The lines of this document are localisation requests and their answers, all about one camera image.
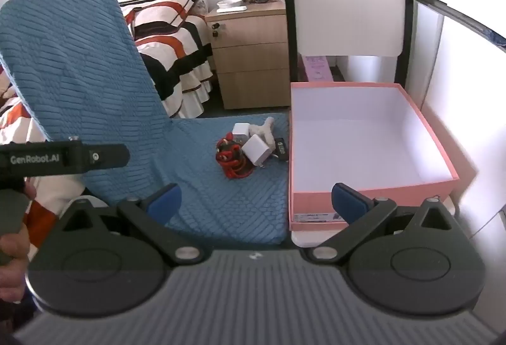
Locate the pink cardboard box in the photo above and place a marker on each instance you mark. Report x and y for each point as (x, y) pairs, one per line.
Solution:
(355, 139)

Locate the keys in nightstand lock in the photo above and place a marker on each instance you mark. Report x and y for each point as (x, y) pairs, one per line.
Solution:
(216, 29)

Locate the white dish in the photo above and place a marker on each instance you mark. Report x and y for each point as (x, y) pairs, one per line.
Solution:
(228, 3)

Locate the wooden nightstand with drawers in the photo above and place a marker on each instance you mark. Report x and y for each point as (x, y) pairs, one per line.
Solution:
(249, 64)

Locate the large white charger plug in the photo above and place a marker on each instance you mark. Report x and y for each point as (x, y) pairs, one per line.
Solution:
(257, 150)

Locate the black curved metal rail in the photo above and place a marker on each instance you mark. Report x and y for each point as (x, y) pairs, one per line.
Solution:
(466, 14)

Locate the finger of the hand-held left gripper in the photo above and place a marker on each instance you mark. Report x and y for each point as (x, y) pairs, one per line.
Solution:
(106, 157)

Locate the white chair with black frame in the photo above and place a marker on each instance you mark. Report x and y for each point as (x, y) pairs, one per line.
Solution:
(348, 12)

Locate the white remote control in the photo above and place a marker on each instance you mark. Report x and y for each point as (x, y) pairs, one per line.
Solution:
(231, 9)

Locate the white glossy cabinet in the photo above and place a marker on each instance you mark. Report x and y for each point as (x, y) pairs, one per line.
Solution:
(462, 91)

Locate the small white charger plug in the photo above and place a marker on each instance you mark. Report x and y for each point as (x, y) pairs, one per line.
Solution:
(241, 130)

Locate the striped bed blanket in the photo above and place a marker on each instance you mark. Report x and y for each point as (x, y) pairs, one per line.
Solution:
(166, 32)

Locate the white plush toy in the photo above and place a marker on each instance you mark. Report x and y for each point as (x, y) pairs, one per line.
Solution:
(265, 129)

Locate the person's left hand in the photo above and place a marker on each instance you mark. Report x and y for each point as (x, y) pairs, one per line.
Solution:
(16, 250)

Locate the blue textured chair cover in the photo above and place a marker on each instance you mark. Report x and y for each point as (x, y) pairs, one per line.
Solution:
(79, 72)

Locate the pink carton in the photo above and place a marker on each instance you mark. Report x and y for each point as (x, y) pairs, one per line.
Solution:
(316, 68)

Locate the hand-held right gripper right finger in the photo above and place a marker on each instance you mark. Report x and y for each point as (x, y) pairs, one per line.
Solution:
(348, 202)

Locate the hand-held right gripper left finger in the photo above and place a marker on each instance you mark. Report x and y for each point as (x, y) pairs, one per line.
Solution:
(166, 200)

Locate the black key fob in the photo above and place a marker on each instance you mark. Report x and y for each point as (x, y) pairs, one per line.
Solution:
(280, 149)

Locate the red and black toy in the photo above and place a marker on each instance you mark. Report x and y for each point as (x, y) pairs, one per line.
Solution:
(231, 159)

